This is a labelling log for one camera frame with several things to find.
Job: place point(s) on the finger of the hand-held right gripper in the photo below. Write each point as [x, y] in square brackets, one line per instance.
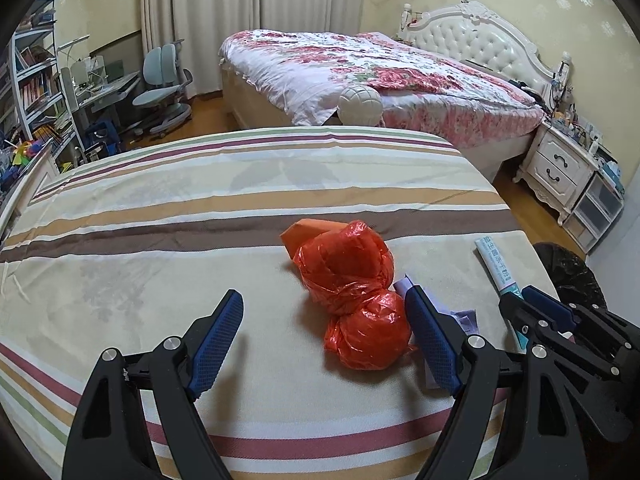
[522, 317]
[550, 305]

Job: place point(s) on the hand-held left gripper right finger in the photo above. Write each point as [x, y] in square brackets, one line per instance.
[430, 345]

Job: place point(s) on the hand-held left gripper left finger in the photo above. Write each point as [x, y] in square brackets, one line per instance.
[215, 345]

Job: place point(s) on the black-lined trash bin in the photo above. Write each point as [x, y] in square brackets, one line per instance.
[570, 270]

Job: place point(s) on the teal toothpaste tube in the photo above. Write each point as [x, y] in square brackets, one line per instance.
[500, 270]

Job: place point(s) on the pale purple paper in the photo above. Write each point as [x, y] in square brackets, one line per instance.
[402, 286]

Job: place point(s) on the orange plastic bag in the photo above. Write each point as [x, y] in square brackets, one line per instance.
[350, 270]

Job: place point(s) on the white grey wardrobe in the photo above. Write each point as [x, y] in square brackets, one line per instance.
[620, 240]

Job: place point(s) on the clear plastic drawer unit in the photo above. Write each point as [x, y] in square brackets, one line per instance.
[595, 210]

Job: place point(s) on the white nightstand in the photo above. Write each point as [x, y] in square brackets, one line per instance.
[555, 170]

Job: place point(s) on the teal items on drawer unit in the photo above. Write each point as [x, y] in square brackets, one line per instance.
[612, 172]

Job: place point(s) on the pile of small nightstand items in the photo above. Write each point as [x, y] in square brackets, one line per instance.
[580, 125]

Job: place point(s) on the blue stool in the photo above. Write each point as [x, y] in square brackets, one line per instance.
[102, 137]

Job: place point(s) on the grey blue desk chair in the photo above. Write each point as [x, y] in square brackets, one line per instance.
[162, 85]

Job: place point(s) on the colourful toy pile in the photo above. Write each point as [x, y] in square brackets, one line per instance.
[20, 157]

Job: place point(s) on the white tufted headboard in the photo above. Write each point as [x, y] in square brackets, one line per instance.
[480, 40]

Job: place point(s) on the grey study desk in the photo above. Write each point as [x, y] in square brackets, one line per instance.
[107, 90]

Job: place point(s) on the white bookshelf with books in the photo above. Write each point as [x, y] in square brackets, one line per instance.
[40, 90]

